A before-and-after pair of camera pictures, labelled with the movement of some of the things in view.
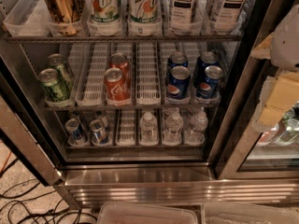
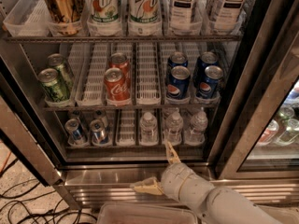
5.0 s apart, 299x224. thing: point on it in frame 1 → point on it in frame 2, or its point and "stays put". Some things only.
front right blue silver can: [98, 132] stays put
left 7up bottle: [104, 4] stays put
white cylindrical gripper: [286, 44] → [175, 178]
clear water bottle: [149, 128] stays put
